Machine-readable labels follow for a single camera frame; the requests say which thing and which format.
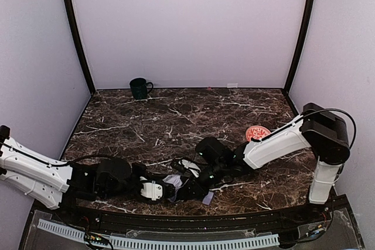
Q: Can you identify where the black corner post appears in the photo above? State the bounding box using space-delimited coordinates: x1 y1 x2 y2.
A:
282 0 314 96
64 0 96 95

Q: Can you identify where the black left corner post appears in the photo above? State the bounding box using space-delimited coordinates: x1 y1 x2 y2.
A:
64 0 96 95

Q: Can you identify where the red patterned ceramic bowl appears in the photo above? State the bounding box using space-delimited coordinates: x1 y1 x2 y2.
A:
246 125 271 141

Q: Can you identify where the small circuit board with wires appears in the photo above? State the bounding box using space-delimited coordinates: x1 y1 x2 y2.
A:
83 232 114 250

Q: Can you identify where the black front table rail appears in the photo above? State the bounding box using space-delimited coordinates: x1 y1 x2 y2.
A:
55 185 333 238

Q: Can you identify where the black cup holder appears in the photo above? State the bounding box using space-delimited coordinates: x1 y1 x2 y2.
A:
129 78 154 100

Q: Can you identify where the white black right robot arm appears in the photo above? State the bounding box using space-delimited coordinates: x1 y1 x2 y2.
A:
173 102 354 205

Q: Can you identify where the grey slotted cable duct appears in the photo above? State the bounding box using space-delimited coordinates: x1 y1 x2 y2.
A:
37 219 280 249

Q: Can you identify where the white tape label on wall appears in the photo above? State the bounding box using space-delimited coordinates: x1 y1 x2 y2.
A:
227 83 238 88

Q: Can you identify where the lavender folding umbrella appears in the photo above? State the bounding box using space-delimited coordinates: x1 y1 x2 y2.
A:
163 174 214 206

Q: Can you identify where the black right corner post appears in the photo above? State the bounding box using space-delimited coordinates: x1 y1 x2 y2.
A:
282 0 314 96

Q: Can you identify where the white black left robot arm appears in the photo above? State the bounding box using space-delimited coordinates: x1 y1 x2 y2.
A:
1 125 182 210

